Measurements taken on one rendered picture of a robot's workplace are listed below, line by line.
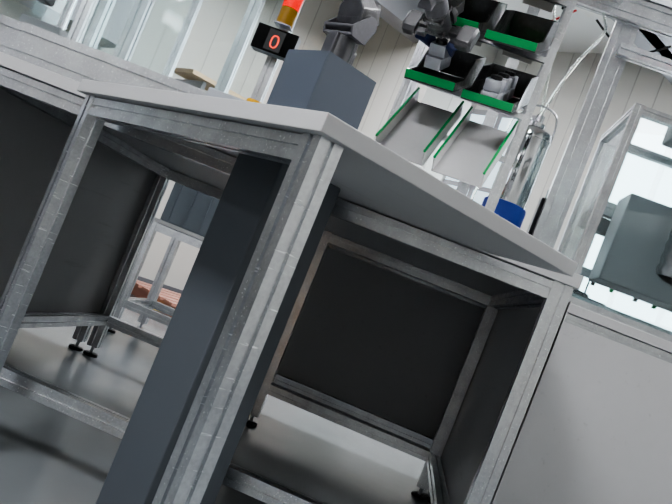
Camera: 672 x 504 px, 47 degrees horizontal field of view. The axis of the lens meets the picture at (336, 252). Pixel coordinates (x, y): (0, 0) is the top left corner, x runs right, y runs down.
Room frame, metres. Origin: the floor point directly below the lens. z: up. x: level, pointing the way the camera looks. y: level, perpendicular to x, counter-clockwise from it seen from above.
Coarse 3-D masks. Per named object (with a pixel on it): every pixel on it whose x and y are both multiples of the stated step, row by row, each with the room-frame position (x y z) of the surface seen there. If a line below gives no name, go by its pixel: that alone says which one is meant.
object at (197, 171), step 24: (24, 72) 1.83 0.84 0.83; (48, 72) 1.83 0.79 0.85; (144, 144) 2.48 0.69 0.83; (192, 168) 2.68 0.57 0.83; (360, 240) 2.90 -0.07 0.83; (384, 240) 2.46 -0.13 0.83; (432, 264) 2.65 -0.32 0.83; (528, 264) 1.69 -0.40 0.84; (480, 288) 2.89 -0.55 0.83; (504, 288) 2.45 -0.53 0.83; (576, 288) 1.68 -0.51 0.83
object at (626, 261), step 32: (640, 128) 2.50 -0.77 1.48; (608, 160) 2.66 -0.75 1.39; (640, 160) 2.49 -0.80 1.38; (640, 192) 2.49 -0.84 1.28; (576, 224) 2.81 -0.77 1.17; (608, 224) 2.49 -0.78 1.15; (640, 224) 2.48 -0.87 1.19; (608, 256) 2.49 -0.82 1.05; (640, 256) 2.48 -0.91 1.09; (608, 288) 2.48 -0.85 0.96; (640, 288) 2.47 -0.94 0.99; (640, 320) 2.47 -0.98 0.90
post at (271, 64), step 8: (304, 0) 2.20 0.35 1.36; (264, 64) 2.18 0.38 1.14; (272, 64) 2.17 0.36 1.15; (264, 72) 2.18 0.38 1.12; (272, 72) 2.18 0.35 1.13; (264, 80) 2.18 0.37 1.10; (256, 88) 2.18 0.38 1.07; (264, 88) 2.17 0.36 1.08; (256, 96) 2.18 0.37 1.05; (264, 96) 2.20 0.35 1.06
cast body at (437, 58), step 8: (440, 40) 1.88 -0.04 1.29; (432, 48) 1.89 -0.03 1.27; (440, 48) 1.88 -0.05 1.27; (432, 56) 1.89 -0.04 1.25; (440, 56) 1.89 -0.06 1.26; (448, 56) 1.91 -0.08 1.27; (424, 64) 1.91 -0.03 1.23; (432, 64) 1.89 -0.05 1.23; (440, 64) 1.88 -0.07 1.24; (448, 64) 1.93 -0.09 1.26
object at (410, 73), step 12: (456, 60) 2.13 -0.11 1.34; (468, 60) 2.12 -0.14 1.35; (480, 60) 2.05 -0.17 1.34; (408, 72) 1.92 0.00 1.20; (420, 72) 1.91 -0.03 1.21; (432, 72) 2.11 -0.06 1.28; (444, 72) 2.16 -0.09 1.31; (456, 72) 2.14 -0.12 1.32; (468, 72) 1.97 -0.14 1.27; (432, 84) 1.90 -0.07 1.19; (444, 84) 1.89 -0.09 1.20; (456, 84) 1.90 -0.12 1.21; (468, 84) 2.02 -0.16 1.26
